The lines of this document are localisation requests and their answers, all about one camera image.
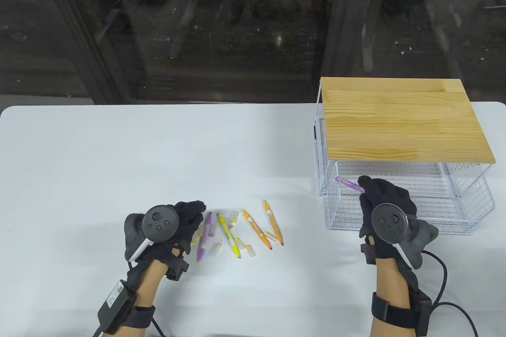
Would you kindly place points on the person's right hand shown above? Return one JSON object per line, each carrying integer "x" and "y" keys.
{"x": 385, "y": 191}

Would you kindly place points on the person's left hand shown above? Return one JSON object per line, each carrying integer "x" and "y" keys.
{"x": 189, "y": 216}

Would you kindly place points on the purple double-ended highlighter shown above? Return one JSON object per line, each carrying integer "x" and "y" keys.
{"x": 348, "y": 184}
{"x": 204, "y": 238}

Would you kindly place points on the black and white controller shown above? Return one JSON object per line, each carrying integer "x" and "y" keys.
{"x": 160, "y": 222}
{"x": 389, "y": 222}

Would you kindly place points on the yellow double-ended highlighter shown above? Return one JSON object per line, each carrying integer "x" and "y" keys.
{"x": 228, "y": 234}

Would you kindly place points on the orange double-ended highlighter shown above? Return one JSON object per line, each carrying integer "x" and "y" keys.
{"x": 273, "y": 222}
{"x": 257, "y": 228}

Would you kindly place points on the cluster of clear highlighter caps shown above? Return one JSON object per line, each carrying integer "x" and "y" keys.
{"x": 250, "y": 251}

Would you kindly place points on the person's left forearm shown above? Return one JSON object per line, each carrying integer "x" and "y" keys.
{"x": 152, "y": 281}

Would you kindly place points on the person's right forearm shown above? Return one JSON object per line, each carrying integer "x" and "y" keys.
{"x": 389, "y": 277}

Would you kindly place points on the light wooden board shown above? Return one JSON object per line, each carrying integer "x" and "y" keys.
{"x": 403, "y": 123}

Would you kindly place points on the black labelled wrist camera box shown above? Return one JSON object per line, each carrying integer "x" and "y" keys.
{"x": 116, "y": 307}

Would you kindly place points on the dark window frame post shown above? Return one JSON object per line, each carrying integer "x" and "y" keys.
{"x": 99, "y": 56}
{"x": 340, "y": 36}

